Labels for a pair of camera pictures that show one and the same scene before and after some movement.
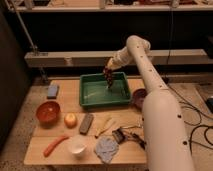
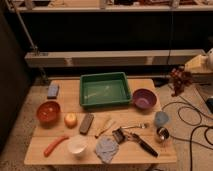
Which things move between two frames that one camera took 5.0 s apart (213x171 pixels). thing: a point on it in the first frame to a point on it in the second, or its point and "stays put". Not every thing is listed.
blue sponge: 52,91 stays put
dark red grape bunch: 107,71 to 181,78
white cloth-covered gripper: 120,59 to 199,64
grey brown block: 86,123 stays put
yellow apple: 70,120 stays put
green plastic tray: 94,90 stays put
